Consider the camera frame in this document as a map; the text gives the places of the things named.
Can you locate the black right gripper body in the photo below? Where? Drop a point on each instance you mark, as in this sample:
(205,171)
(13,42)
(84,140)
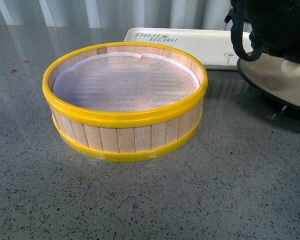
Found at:
(275,28)

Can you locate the white steamed bun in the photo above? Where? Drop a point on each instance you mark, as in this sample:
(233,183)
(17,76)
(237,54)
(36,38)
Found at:
(290,69)

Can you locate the beige plate with black rim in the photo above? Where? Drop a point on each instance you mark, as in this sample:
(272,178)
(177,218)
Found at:
(281,92)

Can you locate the cream rectangular tray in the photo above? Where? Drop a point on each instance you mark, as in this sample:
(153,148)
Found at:
(213,48)

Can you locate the grey pleated curtain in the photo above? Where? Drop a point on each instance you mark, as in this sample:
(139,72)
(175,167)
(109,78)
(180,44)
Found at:
(116,14)

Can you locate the white steamer liner cloth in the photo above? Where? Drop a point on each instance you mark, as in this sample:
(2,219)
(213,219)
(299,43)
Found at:
(125,82)

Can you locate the bamboo steamer with yellow rims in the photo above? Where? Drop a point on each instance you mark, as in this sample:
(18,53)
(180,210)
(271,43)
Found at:
(126,136)

